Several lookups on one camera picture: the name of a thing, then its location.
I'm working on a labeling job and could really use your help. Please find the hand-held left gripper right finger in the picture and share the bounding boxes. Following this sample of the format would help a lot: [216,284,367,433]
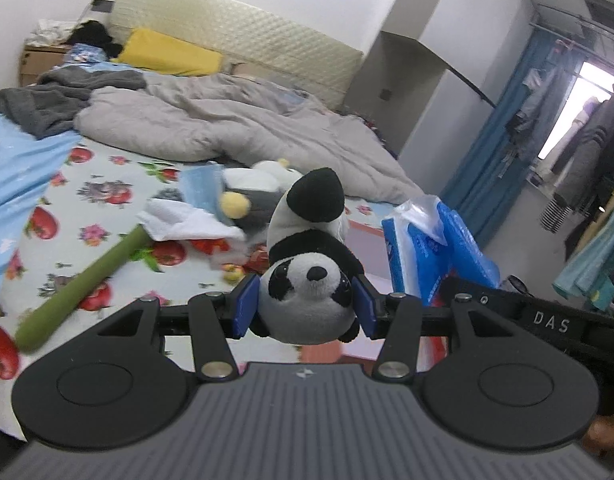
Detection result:
[351,275,523,382]

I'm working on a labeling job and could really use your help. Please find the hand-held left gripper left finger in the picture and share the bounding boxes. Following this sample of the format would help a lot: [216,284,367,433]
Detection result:
[94,275,263,382]

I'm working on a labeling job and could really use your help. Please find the panda plush toy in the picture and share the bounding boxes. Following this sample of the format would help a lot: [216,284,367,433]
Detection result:
[248,167,365,345]

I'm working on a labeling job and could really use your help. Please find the pink cardboard box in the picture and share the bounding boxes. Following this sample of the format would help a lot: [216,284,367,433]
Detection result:
[337,197,450,366]

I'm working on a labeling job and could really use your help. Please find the blue tissue pack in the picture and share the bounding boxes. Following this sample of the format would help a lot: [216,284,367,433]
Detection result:
[381,194,502,307]

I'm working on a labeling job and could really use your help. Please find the white cloth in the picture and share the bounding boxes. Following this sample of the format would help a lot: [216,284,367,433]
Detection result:
[136,197,249,257]

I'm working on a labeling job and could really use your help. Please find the blue face mask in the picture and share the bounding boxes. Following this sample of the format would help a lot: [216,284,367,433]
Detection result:
[179,165,226,212]

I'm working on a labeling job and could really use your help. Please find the teal hanging garment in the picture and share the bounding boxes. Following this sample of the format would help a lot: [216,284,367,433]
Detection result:
[552,195,614,313]

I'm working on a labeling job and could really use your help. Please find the striped hanging garment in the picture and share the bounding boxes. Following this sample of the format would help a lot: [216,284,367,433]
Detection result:
[540,195,570,233]

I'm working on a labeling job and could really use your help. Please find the grey penguin plush toy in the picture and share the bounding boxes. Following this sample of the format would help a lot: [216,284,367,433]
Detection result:
[217,159,305,233]

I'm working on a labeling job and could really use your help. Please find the green massage hammer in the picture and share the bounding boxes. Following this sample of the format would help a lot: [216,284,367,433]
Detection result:
[14,187,184,353]

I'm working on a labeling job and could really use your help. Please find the dark hanging coat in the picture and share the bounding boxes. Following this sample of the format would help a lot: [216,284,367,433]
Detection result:
[552,97,614,213]

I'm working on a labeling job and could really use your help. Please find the blue curtain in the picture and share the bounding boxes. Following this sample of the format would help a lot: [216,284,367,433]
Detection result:
[439,25,555,251]

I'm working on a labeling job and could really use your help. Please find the light grey duvet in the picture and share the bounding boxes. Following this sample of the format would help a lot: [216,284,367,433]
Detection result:
[74,72,428,203]

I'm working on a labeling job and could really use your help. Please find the floral bed sheet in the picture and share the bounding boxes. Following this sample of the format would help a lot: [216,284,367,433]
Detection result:
[0,137,388,431]

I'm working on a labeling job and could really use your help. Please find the blue grey hanging clothes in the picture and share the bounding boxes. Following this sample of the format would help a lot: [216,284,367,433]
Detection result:
[504,60,570,181]

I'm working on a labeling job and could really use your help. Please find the yellow pillow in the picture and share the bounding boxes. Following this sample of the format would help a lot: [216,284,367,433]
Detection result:
[112,27,224,77]

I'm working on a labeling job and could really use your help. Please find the cream quilted headboard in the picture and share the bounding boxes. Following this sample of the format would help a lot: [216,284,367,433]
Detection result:
[109,0,364,108]

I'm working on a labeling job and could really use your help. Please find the dark grey blanket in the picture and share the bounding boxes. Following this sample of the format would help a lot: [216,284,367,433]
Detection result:
[0,67,148,138]

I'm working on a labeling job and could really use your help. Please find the white wardrobe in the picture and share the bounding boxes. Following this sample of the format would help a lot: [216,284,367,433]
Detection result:
[344,0,535,161]

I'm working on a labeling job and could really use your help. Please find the blue patterned packet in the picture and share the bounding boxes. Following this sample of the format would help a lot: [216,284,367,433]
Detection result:
[62,44,108,65]

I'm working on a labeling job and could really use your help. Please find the black clothing heap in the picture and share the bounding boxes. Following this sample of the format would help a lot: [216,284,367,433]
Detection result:
[69,20,124,58]

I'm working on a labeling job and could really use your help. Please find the wooden nightstand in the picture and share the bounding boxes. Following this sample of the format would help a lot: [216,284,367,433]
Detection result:
[19,44,72,88]

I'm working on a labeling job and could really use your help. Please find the white crumpled clothes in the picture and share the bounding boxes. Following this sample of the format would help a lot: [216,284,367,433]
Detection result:
[26,19,82,48]

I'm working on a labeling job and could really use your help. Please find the metal clothes rail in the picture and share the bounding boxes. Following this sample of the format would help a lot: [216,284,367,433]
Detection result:
[530,2,614,81]

